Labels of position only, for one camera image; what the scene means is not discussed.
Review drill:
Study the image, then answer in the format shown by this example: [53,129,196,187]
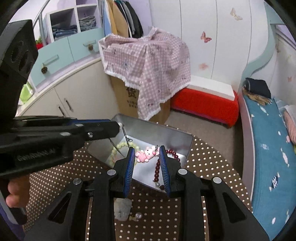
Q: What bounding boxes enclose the pale green bead bracelet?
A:
[111,142,140,168]

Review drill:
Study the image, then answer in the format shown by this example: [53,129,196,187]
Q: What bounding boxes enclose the folded tan clothes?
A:
[242,89,273,106]

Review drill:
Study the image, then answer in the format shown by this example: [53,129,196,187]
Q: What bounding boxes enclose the blue fish print bedsheet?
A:
[243,94,296,239]

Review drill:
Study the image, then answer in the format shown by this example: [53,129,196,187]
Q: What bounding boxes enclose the brown polka dot tablecloth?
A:
[23,132,252,241]

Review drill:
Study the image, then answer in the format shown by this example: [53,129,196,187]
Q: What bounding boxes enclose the pale blue pillow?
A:
[274,97,294,116]

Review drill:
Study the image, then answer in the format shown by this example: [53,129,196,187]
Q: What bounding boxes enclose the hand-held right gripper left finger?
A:
[24,147,136,241]

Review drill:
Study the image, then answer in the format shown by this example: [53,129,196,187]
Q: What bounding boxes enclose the pink butterfly sticker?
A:
[200,31,212,44]

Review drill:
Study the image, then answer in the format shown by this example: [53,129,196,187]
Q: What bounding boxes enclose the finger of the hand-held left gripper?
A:
[14,117,112,127]
[10,122,121,141]

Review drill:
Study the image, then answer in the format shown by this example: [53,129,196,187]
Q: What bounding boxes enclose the green and white packet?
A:
[20,82,34,105]

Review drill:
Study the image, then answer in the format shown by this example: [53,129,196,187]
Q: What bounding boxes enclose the pink checkered cloth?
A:
[98,27,191,121]

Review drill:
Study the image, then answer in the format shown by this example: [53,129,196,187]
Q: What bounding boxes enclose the person's left hand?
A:
[6,176,31,208]

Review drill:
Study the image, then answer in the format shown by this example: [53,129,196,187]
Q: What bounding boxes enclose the mustard hanging coat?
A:
[106,0,130,37]

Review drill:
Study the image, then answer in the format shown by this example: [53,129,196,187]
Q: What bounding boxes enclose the folded blue jeans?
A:
[52,25,78,41]

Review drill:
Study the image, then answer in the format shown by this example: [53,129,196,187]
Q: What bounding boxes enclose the light blue hanging shirt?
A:
[102,0,112,35]

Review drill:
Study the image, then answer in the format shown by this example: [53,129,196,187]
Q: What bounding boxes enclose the folded dark clothes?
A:
[244,77,271,99]

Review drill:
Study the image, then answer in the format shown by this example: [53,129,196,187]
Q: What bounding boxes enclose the silver chain necklace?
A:
[109,123,133,158]

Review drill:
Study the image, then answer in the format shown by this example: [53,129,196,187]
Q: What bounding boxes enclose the pale yellow butterfly sticker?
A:
[230,8,243,21]

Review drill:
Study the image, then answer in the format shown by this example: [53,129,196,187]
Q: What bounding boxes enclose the purple stepped shelf unit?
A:
[43,0,107,45]

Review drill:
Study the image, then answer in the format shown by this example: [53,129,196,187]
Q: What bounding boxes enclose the pink pillow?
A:
[284,108,296,145]

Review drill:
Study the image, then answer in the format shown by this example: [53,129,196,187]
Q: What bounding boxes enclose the grey metal handrail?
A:
[32,0,50,44]

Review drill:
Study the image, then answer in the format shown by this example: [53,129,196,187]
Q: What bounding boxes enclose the grey metal tin box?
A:
[87,113,194,193]

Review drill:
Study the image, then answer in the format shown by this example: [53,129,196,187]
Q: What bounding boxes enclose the white slab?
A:
[186,75,234,100]

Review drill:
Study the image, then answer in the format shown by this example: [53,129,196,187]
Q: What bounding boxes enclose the red padded bench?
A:
[170,87,240,128]

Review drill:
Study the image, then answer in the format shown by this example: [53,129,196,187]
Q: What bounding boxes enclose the white wardrobe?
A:
[148,0,273,93]

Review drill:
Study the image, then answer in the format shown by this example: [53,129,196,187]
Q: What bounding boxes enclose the folded grey jeans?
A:
[79,15,96,30]

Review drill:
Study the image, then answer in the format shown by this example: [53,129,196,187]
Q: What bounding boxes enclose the dark red bead bracelet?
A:
[153,148,182,189]

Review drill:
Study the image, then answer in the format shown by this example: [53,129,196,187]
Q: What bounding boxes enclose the teal drawer unit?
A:
[28,27,107,93]

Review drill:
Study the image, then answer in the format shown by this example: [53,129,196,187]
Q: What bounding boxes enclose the brown cardboard box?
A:
[110,74,171,124]

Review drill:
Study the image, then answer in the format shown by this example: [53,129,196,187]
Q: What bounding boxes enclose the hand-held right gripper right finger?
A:
[159,145,270,241]

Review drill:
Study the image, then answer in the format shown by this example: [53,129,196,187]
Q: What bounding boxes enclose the pink bear charm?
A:
[135,146,160,163]

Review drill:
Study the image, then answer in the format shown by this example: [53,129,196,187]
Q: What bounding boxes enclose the dark hanging jackets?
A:
[114,0,144,39]

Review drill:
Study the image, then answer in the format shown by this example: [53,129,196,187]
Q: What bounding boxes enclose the cream cabinet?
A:
[15,57,121,121]

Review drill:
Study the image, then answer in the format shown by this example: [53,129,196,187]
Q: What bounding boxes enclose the white stone pendant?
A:
[114,198,133,222]

